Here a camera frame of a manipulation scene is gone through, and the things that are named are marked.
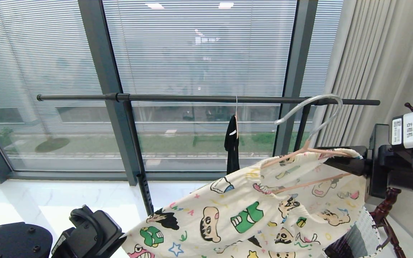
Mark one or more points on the black t-shirt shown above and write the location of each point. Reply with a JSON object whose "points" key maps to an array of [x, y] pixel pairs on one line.
{"points": [[232, 150]]}

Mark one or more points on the pink clothes hanger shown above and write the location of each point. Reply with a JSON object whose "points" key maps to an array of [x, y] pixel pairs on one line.
{"points": [[236, 122], [321, 100]]}

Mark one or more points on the white laundry basket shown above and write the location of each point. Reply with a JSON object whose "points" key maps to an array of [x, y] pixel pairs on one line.
{"points": [[360, 236]]}

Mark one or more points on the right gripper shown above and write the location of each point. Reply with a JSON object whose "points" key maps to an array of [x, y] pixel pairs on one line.
{"points": [[385, 165]]}

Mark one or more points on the black clothes rack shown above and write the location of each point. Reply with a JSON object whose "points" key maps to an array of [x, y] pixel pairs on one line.
{"points": [[192, 98]]}

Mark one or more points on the window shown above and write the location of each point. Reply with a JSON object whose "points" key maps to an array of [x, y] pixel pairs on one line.
{"points": [[192, 46]]}

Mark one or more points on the cream printed garment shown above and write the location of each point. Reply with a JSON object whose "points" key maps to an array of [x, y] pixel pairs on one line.
{"points": [[264, 215]]}

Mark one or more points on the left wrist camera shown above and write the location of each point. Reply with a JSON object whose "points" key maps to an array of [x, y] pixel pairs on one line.
{"points": [[91, 233]]}

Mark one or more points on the dark red wooden coat stand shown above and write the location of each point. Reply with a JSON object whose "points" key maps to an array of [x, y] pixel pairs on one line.
{"points": [[389, 208]]}

